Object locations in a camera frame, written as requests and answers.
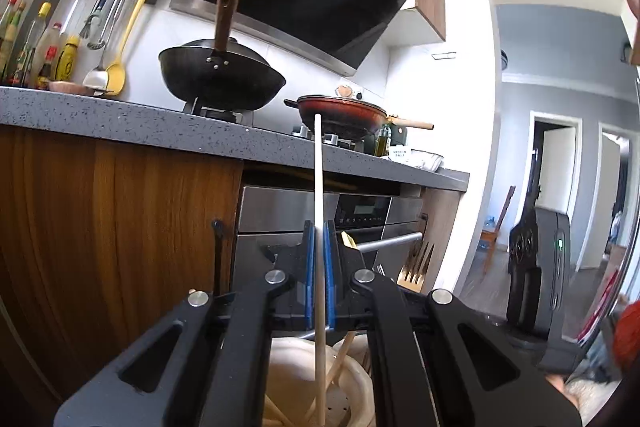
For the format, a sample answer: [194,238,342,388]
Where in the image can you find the yellow plastic utensil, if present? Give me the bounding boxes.
[341,231,358,249]

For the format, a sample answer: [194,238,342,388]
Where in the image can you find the gold fork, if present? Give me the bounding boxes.
[397,241,435,293]

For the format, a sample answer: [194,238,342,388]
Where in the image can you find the wooden chair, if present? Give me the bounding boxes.
[480,185,515,275]

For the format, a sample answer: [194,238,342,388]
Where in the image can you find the black wok with wooden handle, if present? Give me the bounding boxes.
[158,0,285,112]

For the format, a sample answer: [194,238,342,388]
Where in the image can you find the yellow mustard bottle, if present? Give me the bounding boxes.
[54,35,80,81]

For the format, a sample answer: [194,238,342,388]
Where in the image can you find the stainless steel built-in oven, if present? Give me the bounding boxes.
[232,184,426,298]

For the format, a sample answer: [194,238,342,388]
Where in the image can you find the wooden kitchen cabinet door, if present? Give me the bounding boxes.
[1,126,243,402]

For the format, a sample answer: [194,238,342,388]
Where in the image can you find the cream ceramic utensil holder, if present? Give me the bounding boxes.
[261,333,377,427]

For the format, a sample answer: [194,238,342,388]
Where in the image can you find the clear oil bottle yellow cap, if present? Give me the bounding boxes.
[11,2,51,87]

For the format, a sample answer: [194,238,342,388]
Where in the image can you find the wooden chopstick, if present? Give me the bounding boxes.
[265,395,294,427]
[312,112,328,427]
[305,331,356,426]

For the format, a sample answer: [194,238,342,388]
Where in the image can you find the yellow hanging spatula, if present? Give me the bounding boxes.
[106,0,146,96]

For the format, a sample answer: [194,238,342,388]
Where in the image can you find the red-cap sauce bottle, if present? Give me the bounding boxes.
[0,0,21,58]

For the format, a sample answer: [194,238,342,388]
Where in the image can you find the red-brown frying pan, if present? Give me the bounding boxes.
[283,94,434,142]

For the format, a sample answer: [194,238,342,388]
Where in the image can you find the person's right hand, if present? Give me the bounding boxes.
[546,373,584,408]

